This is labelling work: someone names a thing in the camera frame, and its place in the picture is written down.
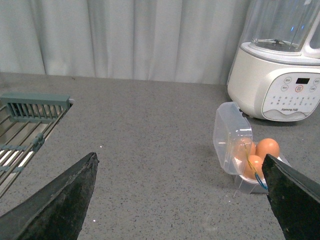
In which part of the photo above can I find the blue rubber band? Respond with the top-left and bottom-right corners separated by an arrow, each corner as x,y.
254,172 -> 268,190

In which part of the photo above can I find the white curtain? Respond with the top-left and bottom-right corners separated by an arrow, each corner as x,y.
0,0 -> 250,85

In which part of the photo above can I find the brown egg back left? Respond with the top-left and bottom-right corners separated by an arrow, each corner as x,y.
233,137 -> 256,161

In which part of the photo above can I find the green metal sink rack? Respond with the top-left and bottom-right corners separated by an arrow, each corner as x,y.
0,92 -> 74,196

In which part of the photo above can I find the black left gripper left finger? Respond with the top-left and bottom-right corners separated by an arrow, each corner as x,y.
0,152 -> 99,240

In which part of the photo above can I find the yellow rubber band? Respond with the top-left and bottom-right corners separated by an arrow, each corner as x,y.
243,142 -> 256,179

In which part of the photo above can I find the brown egg back right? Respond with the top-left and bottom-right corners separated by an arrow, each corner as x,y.
255,138 -> 280,160

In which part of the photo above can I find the brown egg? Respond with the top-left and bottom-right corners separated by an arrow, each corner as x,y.
255,138 -> 280,160
233,137 -> 256,161
242,155 -> 265,180

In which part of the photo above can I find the clear plastic egg box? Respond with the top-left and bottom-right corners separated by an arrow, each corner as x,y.
213,101 -> 288,194

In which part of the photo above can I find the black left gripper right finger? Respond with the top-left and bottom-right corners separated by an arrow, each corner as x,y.
262,154 -> 320,240

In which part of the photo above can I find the white Joyoung blender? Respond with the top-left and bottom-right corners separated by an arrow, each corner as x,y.
227,0 -> 320,122

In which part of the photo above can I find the brown egg front left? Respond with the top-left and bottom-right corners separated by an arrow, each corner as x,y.
242,155 -> 265,180

